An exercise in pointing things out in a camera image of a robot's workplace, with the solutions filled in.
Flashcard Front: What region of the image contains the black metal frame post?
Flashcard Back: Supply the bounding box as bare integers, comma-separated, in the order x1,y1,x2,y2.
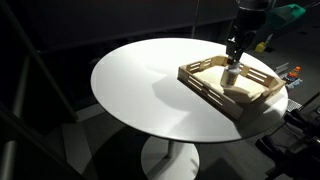
2,0,80,123

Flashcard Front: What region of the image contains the white pill bottle yellow label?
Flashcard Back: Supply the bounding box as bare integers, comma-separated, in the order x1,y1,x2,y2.
220,67,241,89

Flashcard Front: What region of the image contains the white bottle lid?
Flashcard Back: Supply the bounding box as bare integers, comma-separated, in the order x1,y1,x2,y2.
226,63,241,72

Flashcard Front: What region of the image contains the round white table base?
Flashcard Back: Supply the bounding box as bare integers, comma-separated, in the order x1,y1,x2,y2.
140,135,201,180

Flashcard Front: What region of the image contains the black equipment with cables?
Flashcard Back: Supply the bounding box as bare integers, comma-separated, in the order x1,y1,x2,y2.
255,92,320,180

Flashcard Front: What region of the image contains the grey metal bracket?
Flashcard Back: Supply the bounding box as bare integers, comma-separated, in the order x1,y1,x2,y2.
274,61,290,75

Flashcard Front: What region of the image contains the orange and blue toy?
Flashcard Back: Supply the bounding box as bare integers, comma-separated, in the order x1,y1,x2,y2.
284,66,304,90

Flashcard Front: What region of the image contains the wooden slatted tray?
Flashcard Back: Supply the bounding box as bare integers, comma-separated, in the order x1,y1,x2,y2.
177,55,287,122

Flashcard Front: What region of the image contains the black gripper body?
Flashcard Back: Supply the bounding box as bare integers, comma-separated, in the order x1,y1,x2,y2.
225,9,267,58

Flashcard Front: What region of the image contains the yellow box with white card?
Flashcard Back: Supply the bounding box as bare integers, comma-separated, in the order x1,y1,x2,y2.
254,41,268,53

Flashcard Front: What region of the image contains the perforated metal plate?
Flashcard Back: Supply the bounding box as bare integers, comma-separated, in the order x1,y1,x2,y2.
286,98,303,113

